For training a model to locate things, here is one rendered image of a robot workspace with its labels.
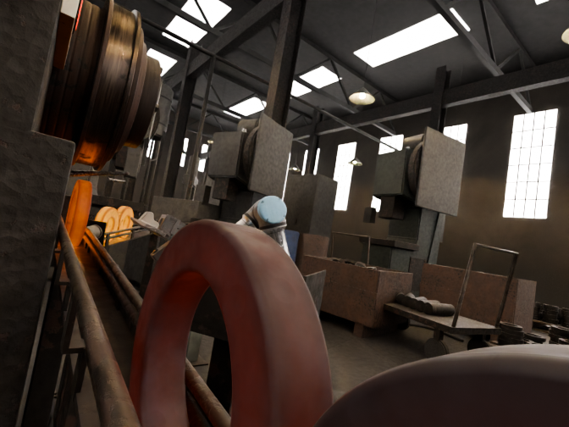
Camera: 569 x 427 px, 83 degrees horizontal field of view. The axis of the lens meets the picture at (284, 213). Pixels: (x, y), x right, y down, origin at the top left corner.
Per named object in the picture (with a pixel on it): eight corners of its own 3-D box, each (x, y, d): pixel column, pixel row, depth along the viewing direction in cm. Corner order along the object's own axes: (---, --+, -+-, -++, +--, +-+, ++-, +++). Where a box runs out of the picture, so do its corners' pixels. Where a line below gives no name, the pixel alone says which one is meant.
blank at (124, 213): (113, 206, 148) (121, 207, 148) (129, 205, 163) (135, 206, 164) (109, 239, 149) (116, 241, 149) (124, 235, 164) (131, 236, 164)
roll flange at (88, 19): (26, 143, 66) (74, -70, 69) (30, 163, 103) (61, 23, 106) (83, 157, 72) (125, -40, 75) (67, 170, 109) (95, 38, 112)
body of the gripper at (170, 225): (160, 213, 122) (188, 226, 128) (149, 233, 119) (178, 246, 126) (167, 213, 115) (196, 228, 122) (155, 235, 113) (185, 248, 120)
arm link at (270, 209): (300, 313, 147) (275, 196, 147) (312, 322, 132) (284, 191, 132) (275, 321, 143) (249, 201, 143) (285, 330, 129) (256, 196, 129)
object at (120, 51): (83, 157, 72) (125, -40, 75) (67, 170, 109) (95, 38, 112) (115, 164, 76) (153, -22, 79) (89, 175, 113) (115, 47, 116)
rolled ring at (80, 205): (86, 182, 100) (74, 180, 98) (96, 180, 86) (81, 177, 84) (74, 241, 99) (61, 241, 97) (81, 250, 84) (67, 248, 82)
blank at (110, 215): (95, 207, 132) (103, 207, 132) (113, 206, 148) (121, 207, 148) (90, 244, 133) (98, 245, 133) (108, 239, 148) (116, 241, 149)
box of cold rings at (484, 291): (531, 343, 385) (537, 280, 390) (510, 351, 331) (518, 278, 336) (442, 318, 463) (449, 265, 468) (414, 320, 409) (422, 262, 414)
